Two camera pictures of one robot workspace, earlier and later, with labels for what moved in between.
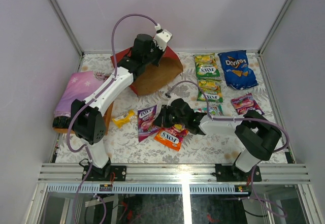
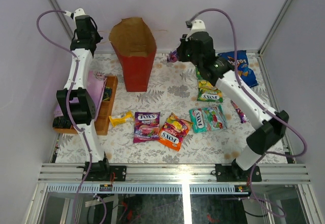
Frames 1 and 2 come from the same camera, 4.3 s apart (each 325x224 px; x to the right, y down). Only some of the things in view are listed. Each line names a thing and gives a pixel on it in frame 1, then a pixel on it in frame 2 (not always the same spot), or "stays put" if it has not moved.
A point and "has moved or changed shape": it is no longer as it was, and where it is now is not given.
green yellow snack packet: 211,88 stays put
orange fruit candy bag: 171,137 stays put
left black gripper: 157,54 → 86,40
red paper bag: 151,78 has moved or changed shape
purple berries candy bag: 145,117 has moved or changed shape
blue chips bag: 236,72 stays put
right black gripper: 161,120 → 183,44
